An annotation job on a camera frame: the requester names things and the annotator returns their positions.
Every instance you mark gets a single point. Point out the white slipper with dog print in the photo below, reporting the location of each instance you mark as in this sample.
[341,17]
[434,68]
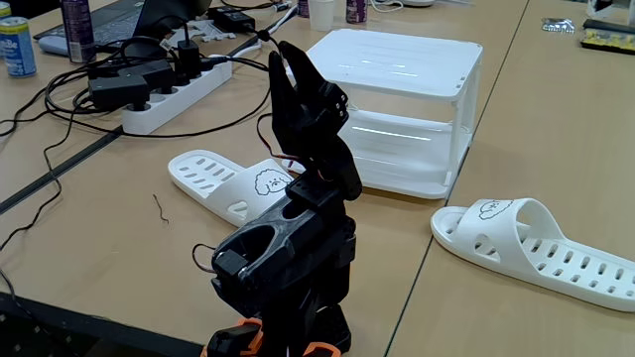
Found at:
[501,233]
[208,183]

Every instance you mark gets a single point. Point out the white two-tier shoe rack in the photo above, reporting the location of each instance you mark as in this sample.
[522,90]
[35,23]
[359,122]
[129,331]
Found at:
[397,64]

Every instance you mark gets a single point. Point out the white paper cup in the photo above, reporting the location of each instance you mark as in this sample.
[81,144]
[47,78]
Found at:
[321,15]

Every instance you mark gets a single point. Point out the dark purple drink can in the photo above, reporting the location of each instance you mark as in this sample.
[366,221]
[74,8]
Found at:
[303,7]
[356,10]

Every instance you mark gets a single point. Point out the black power brick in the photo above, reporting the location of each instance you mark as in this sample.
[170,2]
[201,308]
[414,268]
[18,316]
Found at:
[230,20]

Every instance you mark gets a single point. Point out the black plug-in charger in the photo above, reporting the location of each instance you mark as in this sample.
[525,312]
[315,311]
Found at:
[188,57]

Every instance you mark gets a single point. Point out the white power strip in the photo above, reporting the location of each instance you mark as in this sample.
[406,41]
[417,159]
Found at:
[173,106]

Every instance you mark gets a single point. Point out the thin dark twig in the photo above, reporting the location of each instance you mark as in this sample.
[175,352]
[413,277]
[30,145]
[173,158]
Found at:
[159,205]

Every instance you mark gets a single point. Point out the large black power adapter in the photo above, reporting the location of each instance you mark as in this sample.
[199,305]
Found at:
[119,91]

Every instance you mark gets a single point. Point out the dark laptop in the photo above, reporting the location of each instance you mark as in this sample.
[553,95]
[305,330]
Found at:
[114,22]

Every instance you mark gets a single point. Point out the tall purple drink can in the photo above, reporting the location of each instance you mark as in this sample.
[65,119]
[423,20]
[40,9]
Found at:
[78,30]

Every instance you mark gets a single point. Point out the pale blue mouse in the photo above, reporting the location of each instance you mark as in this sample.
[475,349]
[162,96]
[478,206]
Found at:
[52,45]

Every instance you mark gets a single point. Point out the silver foil wrapper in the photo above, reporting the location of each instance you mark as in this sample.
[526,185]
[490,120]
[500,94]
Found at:
[558,25]

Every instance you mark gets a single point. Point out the blue drink can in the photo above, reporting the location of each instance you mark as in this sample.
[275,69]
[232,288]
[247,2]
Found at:
[17,49]

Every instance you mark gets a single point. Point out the black and yellow box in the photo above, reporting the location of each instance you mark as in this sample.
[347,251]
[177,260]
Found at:
[607,39]

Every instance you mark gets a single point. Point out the teal drink can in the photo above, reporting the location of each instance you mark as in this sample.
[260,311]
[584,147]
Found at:
[4,10]

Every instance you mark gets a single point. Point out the white plastic box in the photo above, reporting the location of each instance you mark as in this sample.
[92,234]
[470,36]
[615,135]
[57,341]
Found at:
[610,10]

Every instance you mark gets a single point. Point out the white printed bracket part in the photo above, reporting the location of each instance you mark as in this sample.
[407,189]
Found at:
[203,32]

